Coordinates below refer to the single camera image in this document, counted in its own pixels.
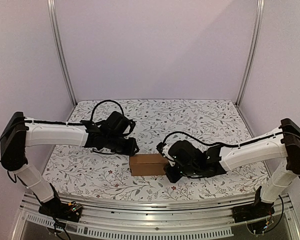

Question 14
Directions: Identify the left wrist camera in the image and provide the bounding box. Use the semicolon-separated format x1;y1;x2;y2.
128;119;136;134

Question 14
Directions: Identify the aluminium frame post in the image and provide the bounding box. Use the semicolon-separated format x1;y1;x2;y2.
235;0;265;108
47;0;78;106

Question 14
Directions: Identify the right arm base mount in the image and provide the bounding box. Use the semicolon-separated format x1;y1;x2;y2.
231;186;275;223

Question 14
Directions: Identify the brown cardboard box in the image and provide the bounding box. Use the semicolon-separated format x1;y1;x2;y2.
129;154;168;177

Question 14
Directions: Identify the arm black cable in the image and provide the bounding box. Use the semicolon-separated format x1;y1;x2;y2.
159;131;283;151
90;99;126;123

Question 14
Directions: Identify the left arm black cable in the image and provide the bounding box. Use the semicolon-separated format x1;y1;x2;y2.
90;99;126;123

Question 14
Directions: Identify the left aluminium frame post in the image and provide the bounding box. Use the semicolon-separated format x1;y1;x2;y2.
47;0;78;106

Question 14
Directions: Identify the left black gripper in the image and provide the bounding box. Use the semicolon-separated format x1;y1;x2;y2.
105;134;139;156

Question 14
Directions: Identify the right aluminium frame post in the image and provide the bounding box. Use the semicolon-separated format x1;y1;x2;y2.
235;0;265;108

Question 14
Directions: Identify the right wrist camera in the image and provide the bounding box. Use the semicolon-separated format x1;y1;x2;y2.
156;142;170;160

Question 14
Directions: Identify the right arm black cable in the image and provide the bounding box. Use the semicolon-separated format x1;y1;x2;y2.
159;131;283;151

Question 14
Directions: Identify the aluminium front rail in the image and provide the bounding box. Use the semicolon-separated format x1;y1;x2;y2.
11;193;300;240

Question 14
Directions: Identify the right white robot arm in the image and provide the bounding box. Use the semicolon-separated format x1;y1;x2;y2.
156;118;300;218

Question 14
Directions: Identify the floral patterned table mat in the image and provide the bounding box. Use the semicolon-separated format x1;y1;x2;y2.
43;99;269;202

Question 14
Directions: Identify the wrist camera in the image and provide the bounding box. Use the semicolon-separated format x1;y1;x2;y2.
156;142;170;160
128;119;136;134

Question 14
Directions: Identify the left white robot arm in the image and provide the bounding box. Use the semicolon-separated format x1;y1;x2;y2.
0;111;139;217

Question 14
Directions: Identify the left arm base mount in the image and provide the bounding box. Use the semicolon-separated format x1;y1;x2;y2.
38;186;83;223

